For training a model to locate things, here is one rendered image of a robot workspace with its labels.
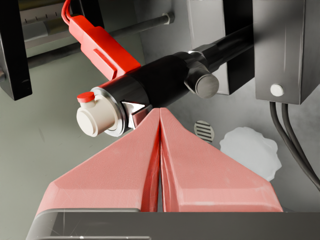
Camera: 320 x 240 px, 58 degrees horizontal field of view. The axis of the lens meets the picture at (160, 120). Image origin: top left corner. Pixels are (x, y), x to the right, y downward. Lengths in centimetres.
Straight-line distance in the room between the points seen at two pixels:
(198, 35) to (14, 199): 34
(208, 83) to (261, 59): 10
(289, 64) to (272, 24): 3
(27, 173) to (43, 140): 5
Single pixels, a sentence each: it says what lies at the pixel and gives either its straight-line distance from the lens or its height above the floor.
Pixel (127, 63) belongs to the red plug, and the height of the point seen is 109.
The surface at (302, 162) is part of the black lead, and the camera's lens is 24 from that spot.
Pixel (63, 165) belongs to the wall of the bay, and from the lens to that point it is 49.
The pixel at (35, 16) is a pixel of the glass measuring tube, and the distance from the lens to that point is 43.
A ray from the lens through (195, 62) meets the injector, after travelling 18.
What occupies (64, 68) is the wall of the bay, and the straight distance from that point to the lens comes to 46.
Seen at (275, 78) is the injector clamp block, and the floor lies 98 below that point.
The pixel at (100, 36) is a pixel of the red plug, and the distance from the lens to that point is 18.
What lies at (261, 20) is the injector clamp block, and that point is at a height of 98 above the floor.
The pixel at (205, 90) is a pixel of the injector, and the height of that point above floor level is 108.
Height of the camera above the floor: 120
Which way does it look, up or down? 38 degrees down
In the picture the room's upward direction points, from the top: 123 degrees counter-clockwise
